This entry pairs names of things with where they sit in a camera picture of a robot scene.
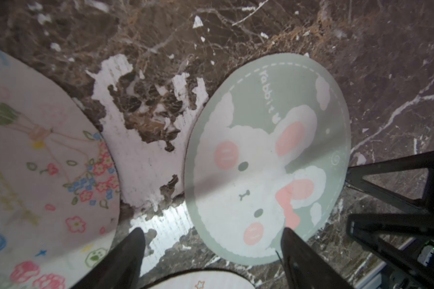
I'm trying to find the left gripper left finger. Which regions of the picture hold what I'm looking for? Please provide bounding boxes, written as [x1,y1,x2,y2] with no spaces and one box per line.
[73,228,146,289]

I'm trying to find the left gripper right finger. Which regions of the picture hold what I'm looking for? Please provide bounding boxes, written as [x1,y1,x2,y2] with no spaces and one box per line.
[281,228,352,289]

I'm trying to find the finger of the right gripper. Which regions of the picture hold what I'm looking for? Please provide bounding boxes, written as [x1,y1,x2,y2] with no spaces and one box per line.
[346,214,434,285]
[346,151,434,213]

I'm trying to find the pink striped unicorn coaster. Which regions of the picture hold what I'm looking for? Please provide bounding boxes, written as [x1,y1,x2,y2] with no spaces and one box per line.
[145,270,255,289]

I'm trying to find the butterfly doodle coaster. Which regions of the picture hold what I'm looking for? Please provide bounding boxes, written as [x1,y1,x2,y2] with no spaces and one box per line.
[0,51,120,289]

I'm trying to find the grey-green bunny coaster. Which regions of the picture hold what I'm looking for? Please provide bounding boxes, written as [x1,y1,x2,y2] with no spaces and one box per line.
[184,53,352,266]

